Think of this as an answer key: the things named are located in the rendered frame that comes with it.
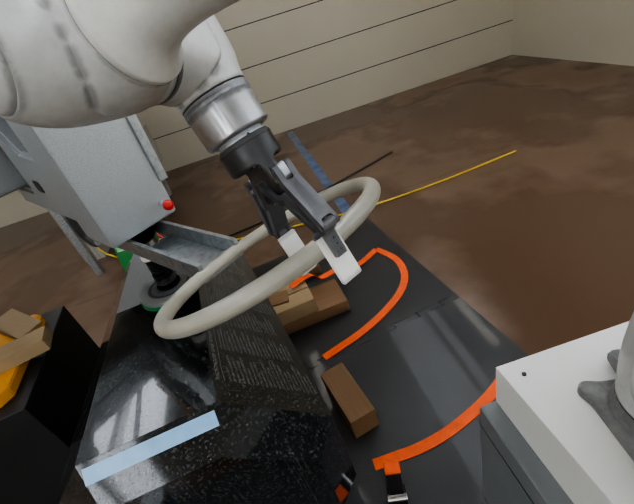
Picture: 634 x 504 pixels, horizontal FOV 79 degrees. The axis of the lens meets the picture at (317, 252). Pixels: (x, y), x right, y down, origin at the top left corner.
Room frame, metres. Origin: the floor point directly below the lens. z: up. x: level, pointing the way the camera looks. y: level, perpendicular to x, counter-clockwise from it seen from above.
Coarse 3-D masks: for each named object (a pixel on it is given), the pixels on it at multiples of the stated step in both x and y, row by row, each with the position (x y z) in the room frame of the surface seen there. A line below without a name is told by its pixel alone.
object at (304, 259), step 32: (320, 192) 0.82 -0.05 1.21; (352, 192) 0.73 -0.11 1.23; (352, 224) 0.47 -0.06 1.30; (224, 256) 0.80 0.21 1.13; (320, 256) 0.43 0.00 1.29; (192, 288) 0.70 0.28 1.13; (256, 288) 0.41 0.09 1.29; (160, 320) 0.52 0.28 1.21; (192, 320) 0.43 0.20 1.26; (224, 320) 0.41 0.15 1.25
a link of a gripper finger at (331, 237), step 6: (330, 216) 0.38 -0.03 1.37; (324, 222) 0.37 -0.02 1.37; (330, 228) 0.38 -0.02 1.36; (324, 234) 0.38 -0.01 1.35; (330, 234) 0.38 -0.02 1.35; (336, 234) 0.39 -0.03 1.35; (324, 240) 0.39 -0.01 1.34; (330, 240) 0.38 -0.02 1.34; (336, 240) 0.38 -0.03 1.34; (330, 246) 0.38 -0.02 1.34; (336, 246) 0.38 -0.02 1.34; (342, 246) 0.38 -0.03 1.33; (336, 252) 0.37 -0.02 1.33; (342, 252) 0.38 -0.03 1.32
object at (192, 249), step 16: (160, 224) 1.11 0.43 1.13; (176, 224) 1.05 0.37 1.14; (128, 240) 1.05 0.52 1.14; (176, 240) 1.03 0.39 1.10; (192, 240) 0.99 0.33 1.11; (208, 240) 0.92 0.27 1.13; (224, 240) 0.86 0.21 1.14; (144, 256) 0.99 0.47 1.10; (160, 256) 0.90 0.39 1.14; (176, 256) 0.84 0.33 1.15; (192, 256) 0.90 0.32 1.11; (208, 256) 0.87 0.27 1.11; (192, 272) 0.79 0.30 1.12
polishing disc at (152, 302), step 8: (176, 272) 1.20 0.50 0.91; (152, 280) 1.19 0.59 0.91; (184, 280) 1.13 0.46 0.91; (144, 288) 1.16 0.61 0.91; (152, 288) 1.14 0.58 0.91; (176, 288) 1.09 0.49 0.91; (144, 296) 1.11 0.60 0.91; (152, 296) 1.09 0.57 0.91; (160, 296) 1.07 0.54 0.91; (168, 296) 1.06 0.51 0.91; (144, 304) 1.06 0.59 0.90; (152, 304) 1.04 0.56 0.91; (160, 304) 1.03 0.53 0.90
